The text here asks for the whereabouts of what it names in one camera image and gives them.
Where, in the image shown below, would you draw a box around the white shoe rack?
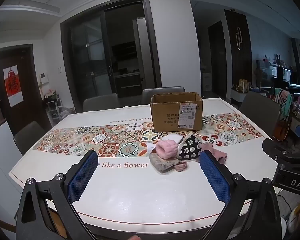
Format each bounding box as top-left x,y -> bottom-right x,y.
44,97 -> 65,120

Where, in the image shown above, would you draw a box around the gold loop wall ornament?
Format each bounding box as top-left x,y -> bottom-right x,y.
235,26 -> 243,49

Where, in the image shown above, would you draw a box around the brown cardboard box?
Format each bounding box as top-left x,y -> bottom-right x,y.
150,92 -> 204,132

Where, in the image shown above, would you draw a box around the grey dining chair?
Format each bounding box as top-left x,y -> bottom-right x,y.
141,87 -> 186,105
239,91 -> 282,140
14,121 -> 47,155
83,94 -> 120,113

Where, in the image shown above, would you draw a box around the dark hallway door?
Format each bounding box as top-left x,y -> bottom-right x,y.
207,21 -> 227,99

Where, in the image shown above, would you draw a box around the colourful hanging clothes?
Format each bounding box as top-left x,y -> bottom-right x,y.
274,88 -> 293,117

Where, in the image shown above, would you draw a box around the flower tile printed tablecloth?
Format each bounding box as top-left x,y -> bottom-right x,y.
9,97 -> 285,227

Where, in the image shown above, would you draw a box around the red and white door poster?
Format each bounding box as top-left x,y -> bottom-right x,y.
4,65 -> 24,107

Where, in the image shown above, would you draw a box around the dark wooden door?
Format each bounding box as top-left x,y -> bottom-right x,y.
0,44 -> 52,135

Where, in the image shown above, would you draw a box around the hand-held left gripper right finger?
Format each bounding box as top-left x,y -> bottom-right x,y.
199,150 -> 283,240

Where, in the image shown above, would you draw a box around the black framed sliding glass door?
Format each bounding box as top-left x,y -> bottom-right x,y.
61,0 -> 163,113

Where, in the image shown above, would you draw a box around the black piano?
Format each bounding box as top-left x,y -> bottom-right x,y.
282,67 -> 300,90

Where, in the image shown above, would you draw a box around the white sideboard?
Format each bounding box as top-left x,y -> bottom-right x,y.
230,87 -> 255,108

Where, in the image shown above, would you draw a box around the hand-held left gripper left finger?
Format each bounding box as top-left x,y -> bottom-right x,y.
14,150 -> 99,240

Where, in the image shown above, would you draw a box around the orange bag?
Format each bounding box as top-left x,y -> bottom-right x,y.
275,122 -> 290,140

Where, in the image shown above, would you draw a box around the white folded cloth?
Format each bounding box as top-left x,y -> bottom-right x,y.
164,133 -> 189,147

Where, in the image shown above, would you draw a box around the grey beige sock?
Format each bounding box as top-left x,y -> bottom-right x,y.
149,153 -> 182,173

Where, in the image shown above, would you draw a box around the silver refrigerator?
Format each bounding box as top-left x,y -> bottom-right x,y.
133,17 -> 154,90

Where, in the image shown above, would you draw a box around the dark slatted wall panel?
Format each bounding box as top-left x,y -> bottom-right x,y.
224,9 -> 253,100

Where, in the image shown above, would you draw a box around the pink fluffy cloth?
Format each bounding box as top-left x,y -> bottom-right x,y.
156,140 -> 180,159

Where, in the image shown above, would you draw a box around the glass display cabinet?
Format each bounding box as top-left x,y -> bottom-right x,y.
256,59 -> 283,88

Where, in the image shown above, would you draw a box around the dusty pink cloth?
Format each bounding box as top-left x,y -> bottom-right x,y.
196,142 -> 228,165

